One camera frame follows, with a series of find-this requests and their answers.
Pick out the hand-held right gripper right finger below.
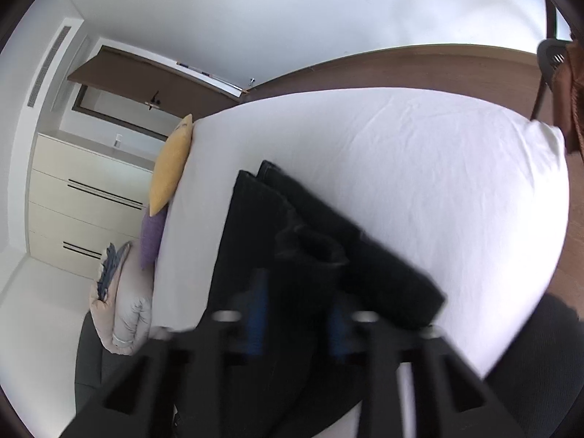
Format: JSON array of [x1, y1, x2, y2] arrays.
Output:
[[326, 301, 512, 438]]

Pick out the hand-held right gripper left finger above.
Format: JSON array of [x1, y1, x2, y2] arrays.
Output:
[[59, 267, 274, 438]]

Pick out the black denim pants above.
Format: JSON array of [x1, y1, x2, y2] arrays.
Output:
[[173, 160, 445, 438]]

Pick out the folded beige duvet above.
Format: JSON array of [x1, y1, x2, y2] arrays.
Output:
[[89, 242, 156, 357]]

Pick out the purple pillow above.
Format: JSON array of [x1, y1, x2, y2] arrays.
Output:
[[139, 207, 169, 271]]

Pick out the yellow pillow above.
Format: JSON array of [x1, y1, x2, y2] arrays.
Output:
[[149, 114, 194, 216]]

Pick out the dark grey headboard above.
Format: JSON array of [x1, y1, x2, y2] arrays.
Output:
[[75, 315, 178, 420]]

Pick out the white-sheeted bed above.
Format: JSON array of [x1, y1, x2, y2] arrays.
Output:
[[150, 87, 571, 438]]

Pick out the dark grey cloth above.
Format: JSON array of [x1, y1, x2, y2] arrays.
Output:
[[484, 292, 584, 438]]

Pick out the cream wardrobe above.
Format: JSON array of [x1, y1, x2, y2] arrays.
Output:
[[27, 132, 156, 279]]

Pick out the brown wooden door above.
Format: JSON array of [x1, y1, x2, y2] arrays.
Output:
[[68, 48, 242, 117]]

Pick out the white air vent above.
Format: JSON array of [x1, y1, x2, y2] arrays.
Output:
[[27, 25, 74, 108]]

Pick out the brown patterned cloth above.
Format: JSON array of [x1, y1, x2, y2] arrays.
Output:
[[554, 32, 584, 165]]

